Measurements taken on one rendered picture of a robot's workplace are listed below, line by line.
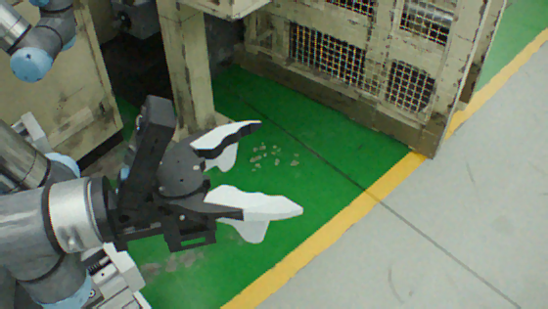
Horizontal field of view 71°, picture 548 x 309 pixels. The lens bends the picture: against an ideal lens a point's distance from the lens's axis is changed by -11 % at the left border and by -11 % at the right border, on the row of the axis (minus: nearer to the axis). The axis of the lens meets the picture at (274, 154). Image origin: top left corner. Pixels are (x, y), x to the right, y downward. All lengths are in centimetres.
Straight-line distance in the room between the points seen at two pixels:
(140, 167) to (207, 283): 120
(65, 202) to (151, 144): 11
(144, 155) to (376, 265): 133
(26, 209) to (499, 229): 173
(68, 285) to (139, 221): 13
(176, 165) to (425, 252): 137
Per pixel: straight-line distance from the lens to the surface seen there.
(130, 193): 43
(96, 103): 190
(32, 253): 47
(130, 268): 87
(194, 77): 180
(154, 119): 38
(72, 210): 44
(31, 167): 58
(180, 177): 43
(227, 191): 42
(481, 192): 200
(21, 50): 90
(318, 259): 162
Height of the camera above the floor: 140
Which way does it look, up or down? 46 degrees down
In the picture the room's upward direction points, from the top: straight up
